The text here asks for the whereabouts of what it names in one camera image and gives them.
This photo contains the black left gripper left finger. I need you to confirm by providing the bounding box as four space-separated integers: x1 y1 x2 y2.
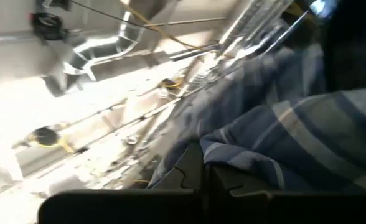
150 142 205 191

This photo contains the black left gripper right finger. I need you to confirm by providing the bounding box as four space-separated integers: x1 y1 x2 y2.
205 164 275 224

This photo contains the blue plaid shirt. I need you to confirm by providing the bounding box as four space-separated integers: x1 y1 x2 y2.
147 43 366 192

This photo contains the small ceiling cable reel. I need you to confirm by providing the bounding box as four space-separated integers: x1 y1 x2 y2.
159 77 184 91

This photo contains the black reel with yellow ring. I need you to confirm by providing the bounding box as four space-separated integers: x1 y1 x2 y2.
26 125 75 154

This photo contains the silver ventilation duct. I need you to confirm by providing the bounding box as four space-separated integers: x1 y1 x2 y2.
63 12 144 82

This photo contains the black hanging cable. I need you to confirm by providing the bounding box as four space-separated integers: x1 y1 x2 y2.
70 0 159 31

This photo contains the black ceiling cable reel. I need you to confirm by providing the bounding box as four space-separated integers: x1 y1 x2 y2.
30 12 69 42

